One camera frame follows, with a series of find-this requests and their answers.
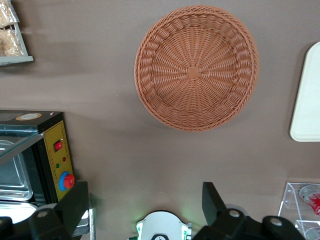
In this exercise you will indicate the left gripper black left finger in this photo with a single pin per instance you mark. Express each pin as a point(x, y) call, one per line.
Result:
point(75, 202)

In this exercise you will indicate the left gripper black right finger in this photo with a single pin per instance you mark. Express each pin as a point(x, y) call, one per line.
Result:
point(212, 202)

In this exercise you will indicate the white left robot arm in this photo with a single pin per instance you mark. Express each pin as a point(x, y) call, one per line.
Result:
point(162, 225)

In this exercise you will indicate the brown round wicker basket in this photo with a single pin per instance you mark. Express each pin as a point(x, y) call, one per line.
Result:
point(195, 72)

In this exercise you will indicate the beige rectangular tray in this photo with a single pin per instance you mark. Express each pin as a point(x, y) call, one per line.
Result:
point(308, 100)

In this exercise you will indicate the stainless steel pan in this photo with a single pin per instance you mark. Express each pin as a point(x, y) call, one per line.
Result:
point(12, 175)
point(11, 216)

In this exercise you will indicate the black food warmer cabinet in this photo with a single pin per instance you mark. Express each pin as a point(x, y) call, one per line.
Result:
point(53, 140)

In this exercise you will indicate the clear acrylic bottle rack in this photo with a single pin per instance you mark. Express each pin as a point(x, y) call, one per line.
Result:
point(290, 197)

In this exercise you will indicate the red cola bottle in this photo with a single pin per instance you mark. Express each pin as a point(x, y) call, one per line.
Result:
point(313, 201)

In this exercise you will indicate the grey metal snack rack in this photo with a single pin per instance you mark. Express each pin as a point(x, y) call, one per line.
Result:
point(17, 60)

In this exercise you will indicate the clear bag of pastry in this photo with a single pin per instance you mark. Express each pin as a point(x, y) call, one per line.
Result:
point(8, 42)
point(6, 12)

